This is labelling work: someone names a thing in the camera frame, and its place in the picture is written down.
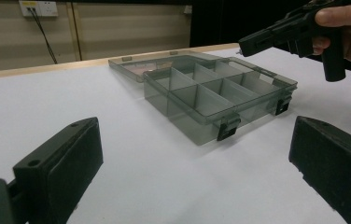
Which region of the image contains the grey transparent compartment box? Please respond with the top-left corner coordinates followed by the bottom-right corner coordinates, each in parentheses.
top-left (107, 49), bottom-right (299, 147)

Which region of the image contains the white wall socket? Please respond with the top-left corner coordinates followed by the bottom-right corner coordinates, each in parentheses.
top-left (19, 0), bottom-right (59, 18)

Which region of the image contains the wooden table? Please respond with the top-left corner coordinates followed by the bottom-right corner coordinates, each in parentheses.
top-left (0, 42), bottom-right (241, 82)

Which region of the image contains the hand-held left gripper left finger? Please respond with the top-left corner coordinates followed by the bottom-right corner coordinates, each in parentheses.
top-left (12, 117), bottom-right (105, 224)

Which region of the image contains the white board sheet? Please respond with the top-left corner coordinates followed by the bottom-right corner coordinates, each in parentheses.
top-left (0, 46), bottom-right (351, 224)

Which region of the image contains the black wall socket cable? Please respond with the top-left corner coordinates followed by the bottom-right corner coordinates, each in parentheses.
top-left (29, 7), bottom-right (59, 65)

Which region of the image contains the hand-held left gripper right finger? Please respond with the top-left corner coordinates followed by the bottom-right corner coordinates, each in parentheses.
top-left (288, 115), bottom-right (351, 224)

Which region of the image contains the beige desk with panels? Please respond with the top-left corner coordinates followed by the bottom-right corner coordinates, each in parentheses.
top-left (0, 0), bottom-right (193, 74)

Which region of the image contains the black curtain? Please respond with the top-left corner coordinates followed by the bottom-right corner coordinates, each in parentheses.
top-left (190, 0), bottom-right (351, 77)

